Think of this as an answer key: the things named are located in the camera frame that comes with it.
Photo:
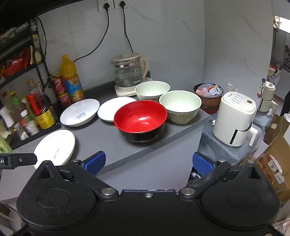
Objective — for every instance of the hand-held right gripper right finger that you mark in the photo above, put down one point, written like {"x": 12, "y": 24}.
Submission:
{"x": 202, "y": 164}

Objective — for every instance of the glass electric kettle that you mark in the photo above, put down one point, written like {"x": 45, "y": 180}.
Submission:
{"x": 126, "y": 74}

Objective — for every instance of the plain white plate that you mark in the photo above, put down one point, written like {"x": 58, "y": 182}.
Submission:
{"x": 56, "y": 143}

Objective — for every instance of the red and black bowl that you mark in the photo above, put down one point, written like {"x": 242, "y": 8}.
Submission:
{"x": 140, "y": 115}

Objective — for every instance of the small pale green bowl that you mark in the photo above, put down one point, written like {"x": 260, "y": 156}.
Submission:
{"x": 151, "y": 89}

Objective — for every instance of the pile of sauce packets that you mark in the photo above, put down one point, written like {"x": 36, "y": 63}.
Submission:
{"x": 208, "y": 90}

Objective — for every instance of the white cap seasoning jar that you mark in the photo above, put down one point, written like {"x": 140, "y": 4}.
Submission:
{"x": 31, "y": 127}

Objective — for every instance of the small clear seasoning jar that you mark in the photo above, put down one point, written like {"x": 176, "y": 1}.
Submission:
{"x": 21, "y": 133}

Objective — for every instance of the white wall outlet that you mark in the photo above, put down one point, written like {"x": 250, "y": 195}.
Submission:
{"x": 100, "y": 4}

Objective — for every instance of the brown ceramic pot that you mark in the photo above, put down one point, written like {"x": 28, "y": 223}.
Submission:
{"x": 208, "y": 101}

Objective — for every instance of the green cardboard box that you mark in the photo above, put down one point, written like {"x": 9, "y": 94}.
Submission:
{"x": 4, "y": 146}

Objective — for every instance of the white plate with cutlery print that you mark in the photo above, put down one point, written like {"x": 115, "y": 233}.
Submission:
{"x": 108, "y": 110}

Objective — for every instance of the large white air fryer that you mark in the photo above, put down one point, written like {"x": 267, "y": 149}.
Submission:
{"x": 231, "y": 120}

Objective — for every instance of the orange juice bottle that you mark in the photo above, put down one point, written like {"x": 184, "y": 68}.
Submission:
{"x": 72, "y": 84}

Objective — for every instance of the cream kettle base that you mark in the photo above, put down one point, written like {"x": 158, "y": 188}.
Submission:
{"x": 123, "y": 92}

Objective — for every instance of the green bottle with yellow cap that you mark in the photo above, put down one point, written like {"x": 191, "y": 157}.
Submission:
{"x": 15, "y": 102}

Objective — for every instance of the large pale green bowl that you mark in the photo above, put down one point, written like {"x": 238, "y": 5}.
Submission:
{"x": 180, "y": 104}

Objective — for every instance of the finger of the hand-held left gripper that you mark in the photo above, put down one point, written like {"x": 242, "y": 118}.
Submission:
{"x": 26, "y": 159}

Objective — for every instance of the red plastic basket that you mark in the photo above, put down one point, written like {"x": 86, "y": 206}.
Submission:
{"x": 13, "y": 67}

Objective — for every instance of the small brown cardboard box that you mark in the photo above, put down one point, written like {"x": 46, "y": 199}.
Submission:
{"x": 278, "y": 124}

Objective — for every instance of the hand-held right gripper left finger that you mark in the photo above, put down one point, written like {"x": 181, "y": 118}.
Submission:
{"x": 96, "y": 160}

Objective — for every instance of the grey cover cloth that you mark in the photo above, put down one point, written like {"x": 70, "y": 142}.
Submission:
{"x": 215, "y": 149}

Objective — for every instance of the black metal rack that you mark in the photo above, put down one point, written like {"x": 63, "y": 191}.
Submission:
{"x": 34, "y": 136}

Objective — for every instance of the large brown cardboard box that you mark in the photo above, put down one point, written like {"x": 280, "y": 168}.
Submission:
{"x": 276, "y": 158}

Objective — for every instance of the white plate with script print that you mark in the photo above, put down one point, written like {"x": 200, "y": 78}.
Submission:
{"x": 77, "y": 109}

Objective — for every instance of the white plastic bottle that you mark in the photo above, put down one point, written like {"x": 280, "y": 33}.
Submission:
{"x": 6, "y": 116}

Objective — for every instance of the small white air fryer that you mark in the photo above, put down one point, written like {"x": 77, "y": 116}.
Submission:
{"x": 267, "y": 99}

